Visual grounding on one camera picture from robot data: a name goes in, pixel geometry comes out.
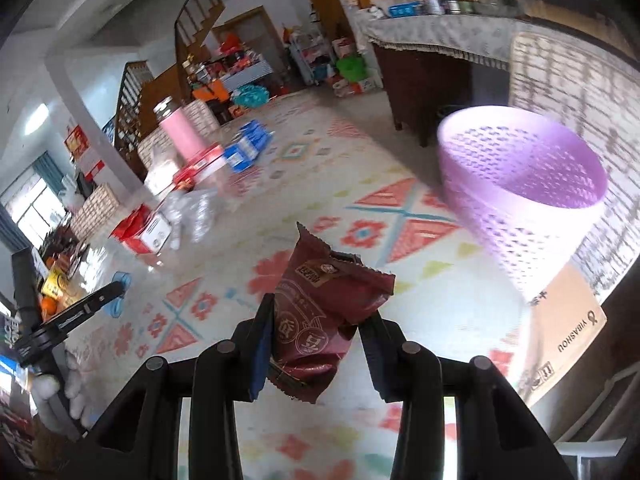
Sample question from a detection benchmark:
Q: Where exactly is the clear plastic bag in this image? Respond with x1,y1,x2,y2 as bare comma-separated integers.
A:
160,188,224,250

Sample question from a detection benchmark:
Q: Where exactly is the patterned chair left edge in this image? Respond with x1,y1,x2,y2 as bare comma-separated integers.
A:
70,184,120,242

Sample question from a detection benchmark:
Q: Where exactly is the pink thermos bottle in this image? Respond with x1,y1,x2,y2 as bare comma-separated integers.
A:
153,96,207,160

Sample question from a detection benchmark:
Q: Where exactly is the blue tape roll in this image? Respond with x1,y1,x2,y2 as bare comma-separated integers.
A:
102,270,134,320

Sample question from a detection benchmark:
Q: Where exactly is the red white paper bag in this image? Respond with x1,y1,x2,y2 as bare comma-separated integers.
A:
111,204,172,255

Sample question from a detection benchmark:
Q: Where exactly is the purple perforated waste basket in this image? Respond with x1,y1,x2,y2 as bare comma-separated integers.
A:
437,105,608,300

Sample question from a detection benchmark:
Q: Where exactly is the dark red snack wrapper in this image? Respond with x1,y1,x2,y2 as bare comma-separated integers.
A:
269,224,395,404

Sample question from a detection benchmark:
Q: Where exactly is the cardboard box under basket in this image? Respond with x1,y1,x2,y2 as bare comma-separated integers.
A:
518,263,608,408

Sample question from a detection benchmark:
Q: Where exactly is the red flat carton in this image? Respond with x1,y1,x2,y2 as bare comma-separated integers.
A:
172,143,226,190

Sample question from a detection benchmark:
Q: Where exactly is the sideboard with lace cloth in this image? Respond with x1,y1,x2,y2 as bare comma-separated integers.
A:
355,10,533,146

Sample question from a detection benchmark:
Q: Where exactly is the white tissue pack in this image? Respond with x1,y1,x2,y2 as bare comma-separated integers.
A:
144,146,182,197

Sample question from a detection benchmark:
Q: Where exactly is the wooden staircase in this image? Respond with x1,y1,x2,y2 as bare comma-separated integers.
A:
113,0,224,179

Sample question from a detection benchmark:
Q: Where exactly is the white stool frame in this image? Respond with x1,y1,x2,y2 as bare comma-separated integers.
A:
555,362,639,479

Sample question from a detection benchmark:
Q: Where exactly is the white gloved left hand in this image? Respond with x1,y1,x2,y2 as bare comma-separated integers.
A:
30,350,96,434

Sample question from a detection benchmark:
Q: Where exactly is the blue box far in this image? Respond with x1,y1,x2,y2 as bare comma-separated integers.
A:
222,119,273,174

